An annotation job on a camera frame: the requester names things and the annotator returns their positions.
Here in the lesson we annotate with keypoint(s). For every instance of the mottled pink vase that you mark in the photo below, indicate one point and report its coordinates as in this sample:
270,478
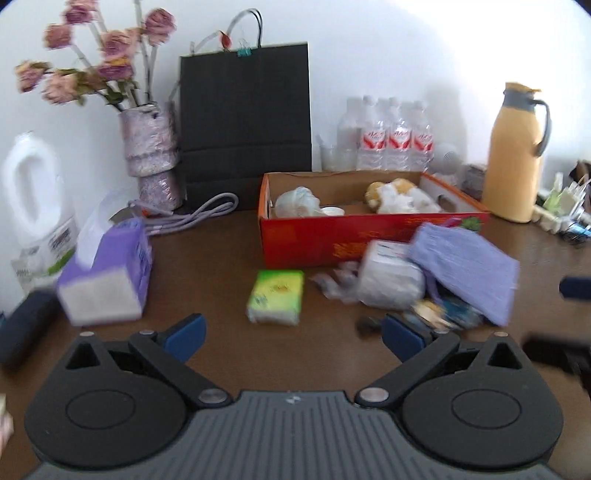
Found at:
147,143

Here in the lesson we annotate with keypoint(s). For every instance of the white robot speaker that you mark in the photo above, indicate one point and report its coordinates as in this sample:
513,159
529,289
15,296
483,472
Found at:
447,159

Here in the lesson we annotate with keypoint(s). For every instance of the black paper bag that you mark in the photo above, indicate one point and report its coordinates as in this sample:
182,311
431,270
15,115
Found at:
244,115

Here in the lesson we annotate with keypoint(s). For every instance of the white detergent jug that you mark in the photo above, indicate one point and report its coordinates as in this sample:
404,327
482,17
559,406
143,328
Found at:
55,240

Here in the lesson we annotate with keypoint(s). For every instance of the crumpled white tissue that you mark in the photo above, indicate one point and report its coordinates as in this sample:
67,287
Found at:
406,203

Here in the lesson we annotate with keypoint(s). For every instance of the dried pink rose bouquet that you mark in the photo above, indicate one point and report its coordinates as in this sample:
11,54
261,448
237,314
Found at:
115,44

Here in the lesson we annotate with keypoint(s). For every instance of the small green bottle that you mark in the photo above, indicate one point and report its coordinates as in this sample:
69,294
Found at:
552,196

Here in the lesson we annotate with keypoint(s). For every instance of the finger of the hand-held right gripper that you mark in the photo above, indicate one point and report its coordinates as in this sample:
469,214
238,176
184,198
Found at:
558,354
577,288

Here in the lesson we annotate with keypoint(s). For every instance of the teal binder clip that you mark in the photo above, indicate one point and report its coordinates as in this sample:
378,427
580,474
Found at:
244,52

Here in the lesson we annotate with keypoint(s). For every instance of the cotton swab pack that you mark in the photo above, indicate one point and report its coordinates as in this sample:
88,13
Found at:
390,277

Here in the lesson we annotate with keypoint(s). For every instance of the yellow thermos jug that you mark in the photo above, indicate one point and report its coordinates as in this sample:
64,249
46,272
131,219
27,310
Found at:
512,161

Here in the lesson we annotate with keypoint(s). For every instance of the clear drinking glass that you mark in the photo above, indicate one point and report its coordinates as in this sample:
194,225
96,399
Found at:
337,159

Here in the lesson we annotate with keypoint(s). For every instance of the clear plastic wrapper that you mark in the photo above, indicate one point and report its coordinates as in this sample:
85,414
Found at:
339,284

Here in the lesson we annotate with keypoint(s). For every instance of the blue snack packet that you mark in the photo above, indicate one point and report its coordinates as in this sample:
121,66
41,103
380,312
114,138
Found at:
452,314

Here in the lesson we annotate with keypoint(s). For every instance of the pale crumpled plastic bag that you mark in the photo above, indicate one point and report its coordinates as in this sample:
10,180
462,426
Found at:
298,202

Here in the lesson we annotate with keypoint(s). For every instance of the yellow plush toy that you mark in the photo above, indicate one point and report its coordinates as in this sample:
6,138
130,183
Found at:
397,187

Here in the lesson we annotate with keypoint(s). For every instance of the purple tissue pack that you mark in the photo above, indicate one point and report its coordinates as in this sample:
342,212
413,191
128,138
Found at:
106,286

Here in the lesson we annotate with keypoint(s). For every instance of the small black clip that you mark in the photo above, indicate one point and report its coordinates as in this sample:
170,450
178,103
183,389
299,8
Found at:
369,325

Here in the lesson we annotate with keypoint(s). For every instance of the green tissue pack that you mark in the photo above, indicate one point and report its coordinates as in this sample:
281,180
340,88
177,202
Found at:
277,295

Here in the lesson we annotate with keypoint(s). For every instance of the orange cardboard box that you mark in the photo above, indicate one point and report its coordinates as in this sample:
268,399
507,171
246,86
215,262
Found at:
314,240

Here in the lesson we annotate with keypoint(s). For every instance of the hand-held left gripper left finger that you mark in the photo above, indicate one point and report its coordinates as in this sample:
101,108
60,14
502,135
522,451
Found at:
184,334

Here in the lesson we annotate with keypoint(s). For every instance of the purple cloth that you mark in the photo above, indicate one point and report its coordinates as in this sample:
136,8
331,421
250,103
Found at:
466,267

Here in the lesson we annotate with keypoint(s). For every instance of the dark blue cylinder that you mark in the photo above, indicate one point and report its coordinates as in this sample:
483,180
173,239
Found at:
25,327

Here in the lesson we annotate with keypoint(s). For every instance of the red label water bottle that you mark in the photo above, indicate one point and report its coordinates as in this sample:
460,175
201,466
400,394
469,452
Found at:
399,138
372,138
422,141

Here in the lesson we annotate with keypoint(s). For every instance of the white round lid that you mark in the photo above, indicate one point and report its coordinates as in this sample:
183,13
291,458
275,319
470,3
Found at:
332,211

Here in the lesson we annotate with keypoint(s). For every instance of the unlabelled plastic bottle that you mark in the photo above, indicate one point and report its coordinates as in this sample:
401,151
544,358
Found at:
348,124

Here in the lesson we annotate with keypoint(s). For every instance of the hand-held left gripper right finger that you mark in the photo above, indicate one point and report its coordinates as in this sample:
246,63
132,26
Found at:
401,341

